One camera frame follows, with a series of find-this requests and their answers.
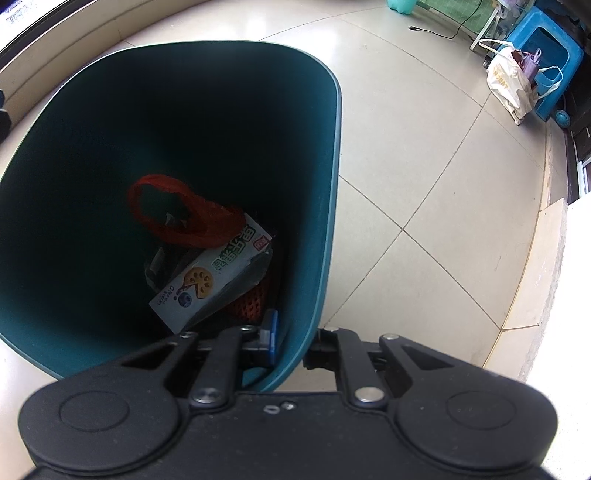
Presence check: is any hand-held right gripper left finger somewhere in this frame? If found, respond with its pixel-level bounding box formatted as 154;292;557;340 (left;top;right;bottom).
121;309;280;411

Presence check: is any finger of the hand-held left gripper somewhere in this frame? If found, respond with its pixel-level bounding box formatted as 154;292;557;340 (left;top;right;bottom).
0;89;14;141

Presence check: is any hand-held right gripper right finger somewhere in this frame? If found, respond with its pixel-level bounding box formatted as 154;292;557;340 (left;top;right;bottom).
302;325;457;411

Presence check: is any orange foam fruit net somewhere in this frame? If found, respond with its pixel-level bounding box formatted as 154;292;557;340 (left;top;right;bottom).
222;272;273;324

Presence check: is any white purple snack packet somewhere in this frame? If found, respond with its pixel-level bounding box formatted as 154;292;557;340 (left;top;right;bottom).
148;212;274;333

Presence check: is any dark teal plastic bin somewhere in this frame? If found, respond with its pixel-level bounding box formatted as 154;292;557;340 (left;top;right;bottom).
0;41;343;393

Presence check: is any orange plastic bag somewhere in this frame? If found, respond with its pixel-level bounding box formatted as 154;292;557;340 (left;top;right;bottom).
128;174;245;247

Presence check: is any white tote bag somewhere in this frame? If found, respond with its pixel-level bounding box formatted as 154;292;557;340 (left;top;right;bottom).
479;39;539;125

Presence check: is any light blue bag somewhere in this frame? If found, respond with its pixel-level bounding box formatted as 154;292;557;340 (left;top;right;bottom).
531;65;565;100

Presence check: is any small purple bag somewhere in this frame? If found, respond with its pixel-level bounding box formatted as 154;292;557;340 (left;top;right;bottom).
519;47;543;81

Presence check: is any green cloth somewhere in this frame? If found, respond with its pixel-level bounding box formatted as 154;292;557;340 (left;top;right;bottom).
416;0;495;35

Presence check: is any blue plastic stool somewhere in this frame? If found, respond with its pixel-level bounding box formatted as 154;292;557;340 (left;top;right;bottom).
505;6;585;121

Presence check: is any black window frame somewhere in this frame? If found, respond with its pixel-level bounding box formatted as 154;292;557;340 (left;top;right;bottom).
0;0;93;51

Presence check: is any black cable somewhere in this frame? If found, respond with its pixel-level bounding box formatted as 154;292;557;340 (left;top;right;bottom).
407;0;490;40

